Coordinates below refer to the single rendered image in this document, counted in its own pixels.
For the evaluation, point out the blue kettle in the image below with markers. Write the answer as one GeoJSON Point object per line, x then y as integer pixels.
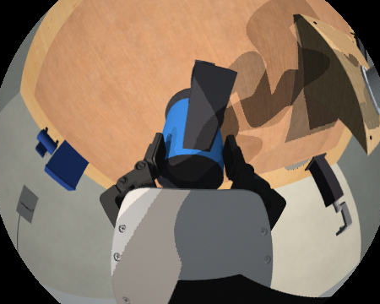
{"type": "Point", "coordinates": [193, 150]}

